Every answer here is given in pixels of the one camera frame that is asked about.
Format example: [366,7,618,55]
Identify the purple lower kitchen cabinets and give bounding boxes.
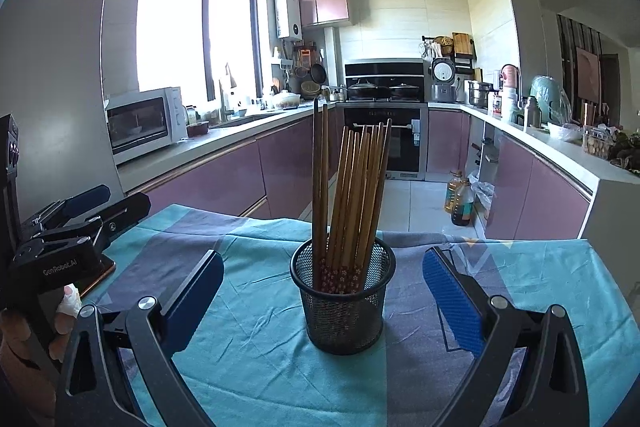
[118,110,589,241]

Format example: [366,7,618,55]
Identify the person's left hand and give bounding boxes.
[1,284,81,426]

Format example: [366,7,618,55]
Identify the white microwave oven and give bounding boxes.
[106,87,186,166]

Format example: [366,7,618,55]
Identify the teal and grey tablecloth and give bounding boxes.
[89,205,639,426]

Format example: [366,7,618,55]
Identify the cooking oil bottle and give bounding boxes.
[444,170,474,227]

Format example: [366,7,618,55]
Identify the black built-in oven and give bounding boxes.
[342,103,431,182]

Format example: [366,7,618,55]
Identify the wooden chopstick bundle in cup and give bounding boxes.
[320,121,392,295]

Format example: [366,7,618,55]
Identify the steel stock pot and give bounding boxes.
[464,80,495,108]

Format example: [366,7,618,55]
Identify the black range hood stove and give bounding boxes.
[344,58,427,103]

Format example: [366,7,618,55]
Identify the white rice cooker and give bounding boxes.
[431,57,456,103]

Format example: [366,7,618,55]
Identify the black wire mesh cup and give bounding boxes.
[290,239,396,355]

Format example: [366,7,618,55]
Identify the white wall water heater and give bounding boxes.
[274,0,303,41]

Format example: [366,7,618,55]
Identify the pink upper wall cabinet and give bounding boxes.
[298,0,352,27]

